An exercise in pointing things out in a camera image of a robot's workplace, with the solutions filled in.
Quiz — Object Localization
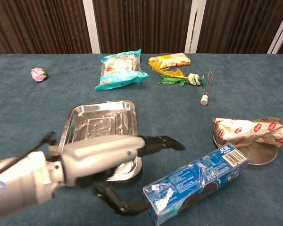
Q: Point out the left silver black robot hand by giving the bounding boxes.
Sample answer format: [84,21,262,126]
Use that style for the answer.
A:
[58,134,186,216]

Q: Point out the blue plastic snack packet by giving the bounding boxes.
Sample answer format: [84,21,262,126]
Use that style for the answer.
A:
[142,143,250,226]

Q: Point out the tan red-printed wrapper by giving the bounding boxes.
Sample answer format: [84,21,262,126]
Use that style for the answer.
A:
[212,115,283,148]

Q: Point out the rectangular steel tray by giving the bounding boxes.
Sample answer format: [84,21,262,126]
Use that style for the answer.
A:
[58,99,142,183]

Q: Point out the blue felt table cover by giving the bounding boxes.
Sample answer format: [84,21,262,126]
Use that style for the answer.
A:
[0,53,283,226]

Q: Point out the teal snack bag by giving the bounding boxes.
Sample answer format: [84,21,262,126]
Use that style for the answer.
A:
[95,48,149,92]

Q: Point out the pink artificial rose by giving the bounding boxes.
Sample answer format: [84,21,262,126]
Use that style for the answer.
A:
[31,65,102,82]

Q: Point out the yellow green feather toy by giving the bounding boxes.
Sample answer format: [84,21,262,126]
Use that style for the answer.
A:
[150,61,205,87]

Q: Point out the yellow biscuit package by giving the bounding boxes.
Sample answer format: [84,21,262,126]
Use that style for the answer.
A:
[148,52,191,71]

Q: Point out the glass tube with white cap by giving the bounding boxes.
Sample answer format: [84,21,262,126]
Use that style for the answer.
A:
[200,68,215,105]

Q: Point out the round steel plate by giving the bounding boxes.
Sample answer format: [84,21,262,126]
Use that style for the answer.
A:
[212,131,278,165]

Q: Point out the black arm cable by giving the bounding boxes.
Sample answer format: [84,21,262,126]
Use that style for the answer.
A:
[0,131,57,180]

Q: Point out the white partition post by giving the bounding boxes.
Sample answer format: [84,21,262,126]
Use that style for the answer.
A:
[267,8,283,54]
[184,0,207,54]
[82,0,101,54]

